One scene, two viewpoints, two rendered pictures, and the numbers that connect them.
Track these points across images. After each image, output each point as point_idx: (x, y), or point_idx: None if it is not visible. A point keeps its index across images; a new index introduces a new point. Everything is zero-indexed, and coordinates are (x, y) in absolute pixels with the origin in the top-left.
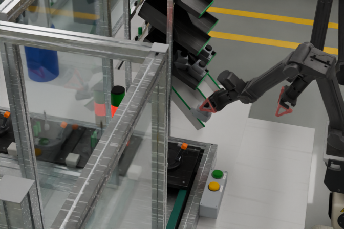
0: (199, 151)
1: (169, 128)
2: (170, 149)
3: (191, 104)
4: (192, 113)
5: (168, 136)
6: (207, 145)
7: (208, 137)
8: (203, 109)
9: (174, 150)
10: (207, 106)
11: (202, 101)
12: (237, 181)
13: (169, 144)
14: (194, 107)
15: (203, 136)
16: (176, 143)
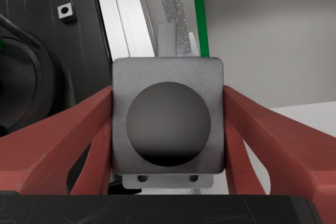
0: (112, 182)
1: (164, 9)
2: (38, 81)
3: None
4: (200, 49)
5: (143, 30)
6: (169, 189)
7: (315, 126)
8: (92, 144)
9: (39, 99)
10: (138, 152)
11: (196, 69)
12: None
13: (92, 59)
14: (302, 21)
15: (307, 111)
16: (107, 79)
